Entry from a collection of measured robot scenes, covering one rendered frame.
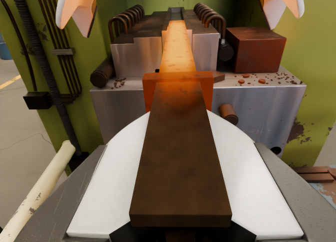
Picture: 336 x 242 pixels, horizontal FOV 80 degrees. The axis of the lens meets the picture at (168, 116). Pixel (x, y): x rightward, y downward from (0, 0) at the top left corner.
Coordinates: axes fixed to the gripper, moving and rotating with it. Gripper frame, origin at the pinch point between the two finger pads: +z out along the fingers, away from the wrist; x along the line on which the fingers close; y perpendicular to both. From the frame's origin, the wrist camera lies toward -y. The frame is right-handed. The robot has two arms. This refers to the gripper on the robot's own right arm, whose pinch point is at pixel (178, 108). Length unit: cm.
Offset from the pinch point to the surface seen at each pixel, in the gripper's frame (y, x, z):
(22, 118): 98, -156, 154
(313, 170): 34, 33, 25
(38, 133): 98, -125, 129
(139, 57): 4.8, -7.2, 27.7
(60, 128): 31, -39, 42
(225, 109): 12.1, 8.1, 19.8
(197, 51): 4.1, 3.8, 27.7
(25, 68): 11, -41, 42
